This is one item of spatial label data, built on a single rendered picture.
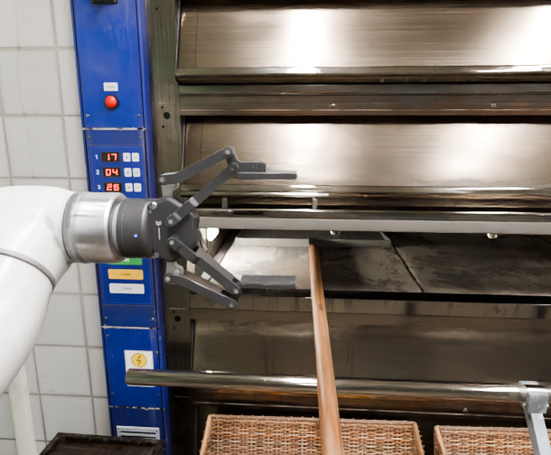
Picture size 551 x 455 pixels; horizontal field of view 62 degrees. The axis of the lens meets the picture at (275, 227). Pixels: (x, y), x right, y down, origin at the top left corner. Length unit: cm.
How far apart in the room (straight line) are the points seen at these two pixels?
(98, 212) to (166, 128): 60
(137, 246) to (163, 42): 68
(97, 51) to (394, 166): 73
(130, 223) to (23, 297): 14
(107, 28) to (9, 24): 25
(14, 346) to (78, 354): 87
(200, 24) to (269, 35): 16
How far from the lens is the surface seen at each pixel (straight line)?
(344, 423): 133
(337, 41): 112
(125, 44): 116
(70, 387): 148
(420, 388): 88
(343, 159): 111
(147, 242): 57
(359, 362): 127
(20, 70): 131
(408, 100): 113
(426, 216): 101
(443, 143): 116
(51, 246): 60
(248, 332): 126
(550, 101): 123
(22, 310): 55
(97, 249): 58
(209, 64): 112
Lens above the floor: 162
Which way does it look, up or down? 13 degrees down
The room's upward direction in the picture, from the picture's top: straight up
